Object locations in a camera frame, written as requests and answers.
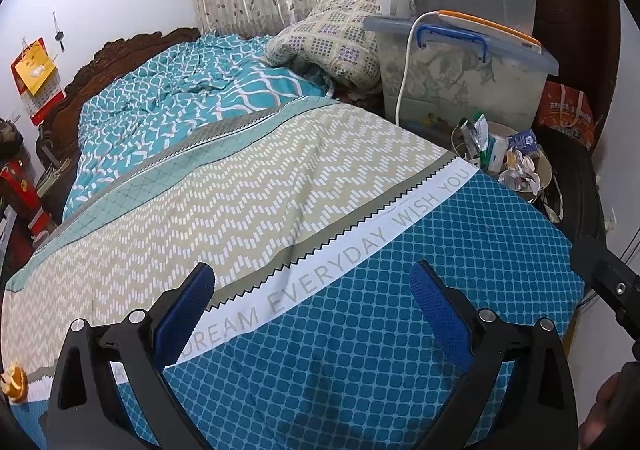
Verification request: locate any person's right hand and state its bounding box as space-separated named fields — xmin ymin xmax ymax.
xmin=579 ymin=370 xmax=640 ymax=450

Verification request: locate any white cable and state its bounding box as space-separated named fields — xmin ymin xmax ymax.
xmin=394 ymin=10 xmax=444 ymax=127

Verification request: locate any green white tube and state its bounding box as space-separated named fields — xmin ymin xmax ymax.
xmin=459 ymin=113 xmax=489 ymax=151

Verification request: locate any red box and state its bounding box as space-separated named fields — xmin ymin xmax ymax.
xmin=0 ymin=162 xmax=49 ymax=241

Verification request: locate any black round object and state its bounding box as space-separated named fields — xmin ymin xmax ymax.
xmin=542 ymin=127 xmax=609 ymax=243

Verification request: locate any orange peel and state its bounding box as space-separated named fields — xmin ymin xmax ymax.
xmin=0 ymin=363 xmax=27 ymax=404

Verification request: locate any dark wooden cabinet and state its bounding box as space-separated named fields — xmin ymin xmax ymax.
xmin=532 ymin=0 xmax=624 ymax=131

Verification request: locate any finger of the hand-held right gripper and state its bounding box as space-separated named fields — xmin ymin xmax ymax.
xmin=570 ymin=235 xmax=640 ymax=361

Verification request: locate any carved wooden headboard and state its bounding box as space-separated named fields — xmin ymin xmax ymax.
xmin=37 ymin=26 xmax=202 ymax=167

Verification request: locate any dark blue carton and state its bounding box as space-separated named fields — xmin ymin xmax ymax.
xmin=507 ymin=129 xmax=540 ymax=157

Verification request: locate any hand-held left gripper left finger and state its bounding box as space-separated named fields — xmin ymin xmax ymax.
xmin=45 ymin=262 xmax=217 ymax=450

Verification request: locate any folded checkered blanket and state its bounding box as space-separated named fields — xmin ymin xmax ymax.
xmin=263 ymin=0 xmax=417 ymax=96

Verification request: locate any orange printed bag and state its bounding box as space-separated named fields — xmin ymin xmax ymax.
xmin=537 ymin=80 xmax=597 ymax=151

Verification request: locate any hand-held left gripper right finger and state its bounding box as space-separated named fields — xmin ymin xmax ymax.
xmin=409 ymin=260 xmax=581 ymax=450

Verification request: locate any red yellow wall calendar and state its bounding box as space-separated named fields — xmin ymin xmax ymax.
xmin=10 ymin=36 xmax=66 ymax=126

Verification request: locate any clear storage box blue handle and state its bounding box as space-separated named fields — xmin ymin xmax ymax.
xmin=363 ymin=12 xmax=560 ymax=131

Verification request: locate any cream round bin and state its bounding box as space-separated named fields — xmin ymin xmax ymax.
xmin=449 ymin=122 xmax=557 ymax=207

